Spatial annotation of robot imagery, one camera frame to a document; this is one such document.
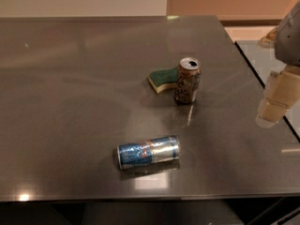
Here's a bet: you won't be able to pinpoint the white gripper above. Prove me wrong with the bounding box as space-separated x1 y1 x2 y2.
255 1 300 128

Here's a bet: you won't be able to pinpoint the brown opened soda can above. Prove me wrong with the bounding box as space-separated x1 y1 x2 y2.
174 57 202 104

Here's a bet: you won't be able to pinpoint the green yellow sponge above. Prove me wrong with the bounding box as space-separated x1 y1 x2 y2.
148 67 178 94

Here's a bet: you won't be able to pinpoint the blue silver redbull can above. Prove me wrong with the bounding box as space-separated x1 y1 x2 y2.
116 135 180 170

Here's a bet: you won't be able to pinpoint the grey side table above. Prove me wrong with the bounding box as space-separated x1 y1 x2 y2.
234 39 300 143

